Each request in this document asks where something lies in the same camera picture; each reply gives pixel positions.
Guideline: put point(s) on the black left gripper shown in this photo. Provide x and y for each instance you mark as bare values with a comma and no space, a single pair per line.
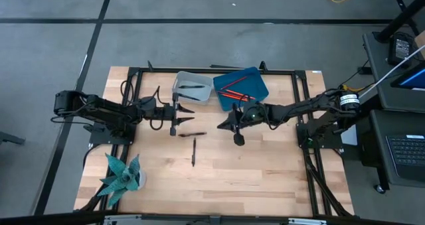
162,112

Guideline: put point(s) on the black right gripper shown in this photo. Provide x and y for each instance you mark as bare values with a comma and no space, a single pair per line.
252,115

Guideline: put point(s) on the orange pencil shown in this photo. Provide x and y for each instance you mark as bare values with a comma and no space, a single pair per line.
232,97

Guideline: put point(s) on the red pencil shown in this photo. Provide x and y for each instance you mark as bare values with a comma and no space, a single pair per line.
221,93
239,94
234,82

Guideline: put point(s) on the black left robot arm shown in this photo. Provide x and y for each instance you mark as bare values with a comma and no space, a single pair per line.
99,109

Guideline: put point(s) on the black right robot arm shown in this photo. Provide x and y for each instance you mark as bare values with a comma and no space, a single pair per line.
308,105

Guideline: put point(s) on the grey plastic bin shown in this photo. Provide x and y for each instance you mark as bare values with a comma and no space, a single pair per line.
202,77

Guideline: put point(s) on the blue plastic bin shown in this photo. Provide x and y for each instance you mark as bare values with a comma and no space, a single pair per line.
255,80

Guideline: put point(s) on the teal potted plant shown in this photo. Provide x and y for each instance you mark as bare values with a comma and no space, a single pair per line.
123,178

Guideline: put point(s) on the black front crossbar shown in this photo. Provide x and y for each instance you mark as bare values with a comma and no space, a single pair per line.
232,217

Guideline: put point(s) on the white paper sheet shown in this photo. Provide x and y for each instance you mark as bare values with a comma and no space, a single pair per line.
350,137

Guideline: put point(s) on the yellow plug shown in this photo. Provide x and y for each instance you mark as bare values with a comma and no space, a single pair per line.
347,87

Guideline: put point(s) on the black cart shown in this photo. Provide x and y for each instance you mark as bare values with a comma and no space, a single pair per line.
378,85

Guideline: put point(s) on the black caster wheel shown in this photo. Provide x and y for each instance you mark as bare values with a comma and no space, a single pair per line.
380,189

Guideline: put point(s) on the black furniture leg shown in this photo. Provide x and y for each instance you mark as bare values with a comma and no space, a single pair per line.
10,138

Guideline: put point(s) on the black laptop keyboard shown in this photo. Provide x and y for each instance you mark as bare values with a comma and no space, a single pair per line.
408,152

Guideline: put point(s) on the black power adapter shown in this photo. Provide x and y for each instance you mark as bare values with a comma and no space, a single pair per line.
400,49

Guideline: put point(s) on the blue lit screen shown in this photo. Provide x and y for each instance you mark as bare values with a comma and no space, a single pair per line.
415,79

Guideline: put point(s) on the black stand pole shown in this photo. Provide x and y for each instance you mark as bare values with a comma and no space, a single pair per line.
401,17

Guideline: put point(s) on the brown cardboard box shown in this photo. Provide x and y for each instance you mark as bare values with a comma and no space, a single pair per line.
421,42

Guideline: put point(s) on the black table frame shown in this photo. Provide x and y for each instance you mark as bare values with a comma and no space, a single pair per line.
166,70

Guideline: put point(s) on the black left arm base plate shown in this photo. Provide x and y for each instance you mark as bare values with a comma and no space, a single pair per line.
99,139

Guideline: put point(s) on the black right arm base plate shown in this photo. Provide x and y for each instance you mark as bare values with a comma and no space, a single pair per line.
328,144

